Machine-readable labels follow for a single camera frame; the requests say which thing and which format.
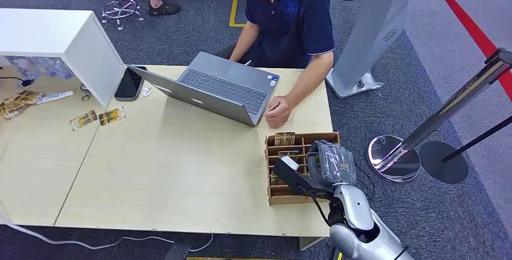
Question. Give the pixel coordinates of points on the person's left hand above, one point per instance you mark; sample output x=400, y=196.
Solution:
x=280, y=115

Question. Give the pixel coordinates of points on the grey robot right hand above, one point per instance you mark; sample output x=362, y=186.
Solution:
x=335, y=165

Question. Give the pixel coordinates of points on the small dark card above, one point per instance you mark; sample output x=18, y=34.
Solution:
x=274, y=106

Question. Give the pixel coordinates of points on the person's right forearm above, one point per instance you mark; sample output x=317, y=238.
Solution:
x=244, y=42

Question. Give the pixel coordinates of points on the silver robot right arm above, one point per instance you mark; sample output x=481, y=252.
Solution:
x=358, y=214

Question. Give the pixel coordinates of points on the person's left forearm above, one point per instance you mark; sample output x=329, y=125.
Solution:
x=314, y=76

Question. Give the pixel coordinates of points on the gold printed card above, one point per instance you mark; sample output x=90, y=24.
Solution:
x=112, y=116
x=83, y=120
x=284, y=138
x=289, y=155

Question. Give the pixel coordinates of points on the wooden card organizer box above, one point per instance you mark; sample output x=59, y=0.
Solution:
x=282, y=194

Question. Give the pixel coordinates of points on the seated person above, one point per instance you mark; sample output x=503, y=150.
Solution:
x=292, y=18

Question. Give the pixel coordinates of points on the grey laptop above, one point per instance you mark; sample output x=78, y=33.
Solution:
x=224, y=86

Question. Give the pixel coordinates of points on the table leg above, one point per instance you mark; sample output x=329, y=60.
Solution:
x=311, y=243

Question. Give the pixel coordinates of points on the grey kiosk stand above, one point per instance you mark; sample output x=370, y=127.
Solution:
x=376, y=26

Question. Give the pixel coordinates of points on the white earbuds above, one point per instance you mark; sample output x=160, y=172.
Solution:
x=146, y=91

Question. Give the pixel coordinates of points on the black smartphone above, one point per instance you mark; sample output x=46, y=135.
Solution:
x=129, y=84

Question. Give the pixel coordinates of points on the chrome chair base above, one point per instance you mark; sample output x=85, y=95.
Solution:
x=120, y=9

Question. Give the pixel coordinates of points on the white plastic packet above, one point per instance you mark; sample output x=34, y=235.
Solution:
x=55, y=97

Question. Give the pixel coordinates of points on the white shelf unit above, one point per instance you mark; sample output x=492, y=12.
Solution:
x=52, y=30

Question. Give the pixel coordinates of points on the pack of water bottles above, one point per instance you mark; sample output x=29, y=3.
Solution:
x=38, y=66

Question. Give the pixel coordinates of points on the pile of gold cards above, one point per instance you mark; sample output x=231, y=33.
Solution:
x=18, y=103

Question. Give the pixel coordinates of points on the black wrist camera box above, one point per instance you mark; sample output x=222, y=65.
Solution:
x=291, y=173

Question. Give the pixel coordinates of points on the black stanchion post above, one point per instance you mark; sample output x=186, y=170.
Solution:
x=444, y=162

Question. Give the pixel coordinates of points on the chrome stanchion post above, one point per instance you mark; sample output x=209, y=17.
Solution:
x=436, y=120

